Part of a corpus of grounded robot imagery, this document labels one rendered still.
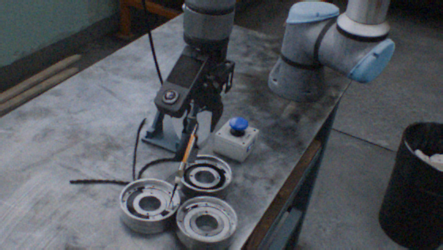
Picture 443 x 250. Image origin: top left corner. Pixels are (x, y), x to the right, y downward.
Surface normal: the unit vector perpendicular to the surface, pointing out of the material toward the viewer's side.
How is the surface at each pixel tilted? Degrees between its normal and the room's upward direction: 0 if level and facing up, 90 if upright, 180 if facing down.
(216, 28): 90
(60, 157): 0
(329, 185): 0
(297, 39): 92
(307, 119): 0
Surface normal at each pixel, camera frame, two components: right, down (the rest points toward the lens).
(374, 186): 0.11, -0.81
